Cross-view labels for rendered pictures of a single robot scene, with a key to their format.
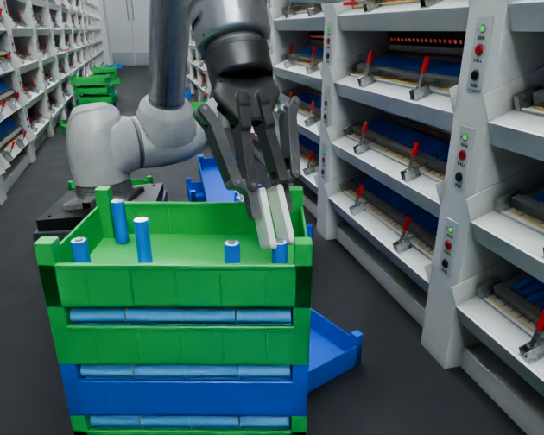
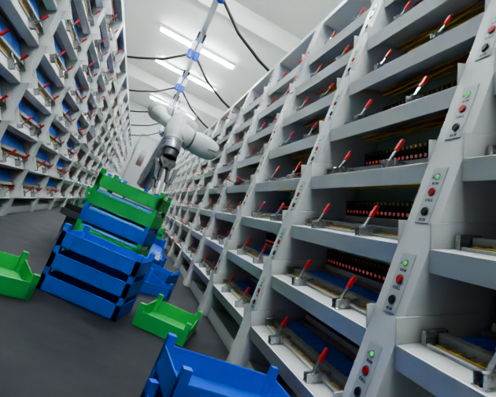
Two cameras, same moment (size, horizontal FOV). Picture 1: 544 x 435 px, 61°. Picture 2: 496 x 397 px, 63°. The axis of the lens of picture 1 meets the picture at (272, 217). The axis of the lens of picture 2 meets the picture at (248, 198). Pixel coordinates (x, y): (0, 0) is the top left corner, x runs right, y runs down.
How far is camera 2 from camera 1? 139 cm
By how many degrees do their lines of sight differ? 28
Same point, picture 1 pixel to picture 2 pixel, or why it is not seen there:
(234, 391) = (127, 228)
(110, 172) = not seen: hidden behind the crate
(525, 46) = (259, 198)
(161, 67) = (148, 171)
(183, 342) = (121, 207)
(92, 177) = not seen: hidden behind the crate
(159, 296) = (123, 192)
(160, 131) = not seen: hidden behind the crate
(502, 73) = (249, 202)
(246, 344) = (137, 215)
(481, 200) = (233, 243)
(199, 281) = (135, 192)
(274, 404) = (135, 237)
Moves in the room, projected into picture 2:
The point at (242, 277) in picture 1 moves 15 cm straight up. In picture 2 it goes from (145, 195) to (159, 164)
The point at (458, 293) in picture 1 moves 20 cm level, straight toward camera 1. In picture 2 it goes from (216, 278) to (197, 274)
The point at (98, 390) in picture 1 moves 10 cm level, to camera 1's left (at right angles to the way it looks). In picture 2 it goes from (90, 213) to (69, 204)
